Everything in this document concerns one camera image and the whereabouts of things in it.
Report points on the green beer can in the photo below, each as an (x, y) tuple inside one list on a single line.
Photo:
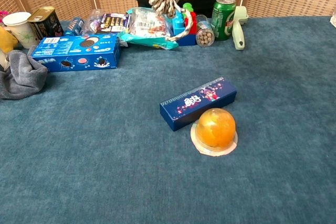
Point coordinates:
[(223, 19)]

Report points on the red green toy block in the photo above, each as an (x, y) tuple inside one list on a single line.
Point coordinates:
[(193, 22)]

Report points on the clear snack jar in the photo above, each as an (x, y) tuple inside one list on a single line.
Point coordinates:
[(204, 33)]

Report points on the pale green lint roller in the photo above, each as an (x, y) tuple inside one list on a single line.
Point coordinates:
[(239, 32)]

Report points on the blue red toy blocks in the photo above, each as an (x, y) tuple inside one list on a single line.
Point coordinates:
[(187, 41)]

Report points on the teal snack bag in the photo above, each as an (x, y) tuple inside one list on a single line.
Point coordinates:
[(147, 28)]

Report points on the battery blister pack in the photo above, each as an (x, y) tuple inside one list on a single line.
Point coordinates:
[(115, 23)]

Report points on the long dark blue box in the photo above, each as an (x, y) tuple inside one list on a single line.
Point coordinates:
[(197, 103)]

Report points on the clear dark snack bag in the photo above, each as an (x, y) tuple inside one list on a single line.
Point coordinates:
[(93, 23)]

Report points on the blue drink bottle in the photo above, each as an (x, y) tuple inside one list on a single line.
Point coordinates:
[(74, 27)]

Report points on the orange jelly cup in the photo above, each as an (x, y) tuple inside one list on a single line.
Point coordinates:
[(215, 129)]

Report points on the blue Oreo cookie box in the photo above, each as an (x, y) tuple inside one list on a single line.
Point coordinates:
[(76, 53)]

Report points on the black gold tin can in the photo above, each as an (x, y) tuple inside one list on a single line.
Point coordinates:
[(46, 24)]

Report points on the white paper cup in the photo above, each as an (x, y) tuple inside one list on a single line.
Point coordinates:
[(21, 30)]

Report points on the gray cloth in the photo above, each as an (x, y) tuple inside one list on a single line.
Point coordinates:
[(23, 77)]

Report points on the pink feather shuttlecock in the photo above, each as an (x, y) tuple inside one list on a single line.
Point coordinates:
[(2, 15)]

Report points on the yellow plush toy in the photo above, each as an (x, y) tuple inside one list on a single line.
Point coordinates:
[(6, 40)]

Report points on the blue tablecloth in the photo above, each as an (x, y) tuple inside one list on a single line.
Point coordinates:
[(105, 169)]

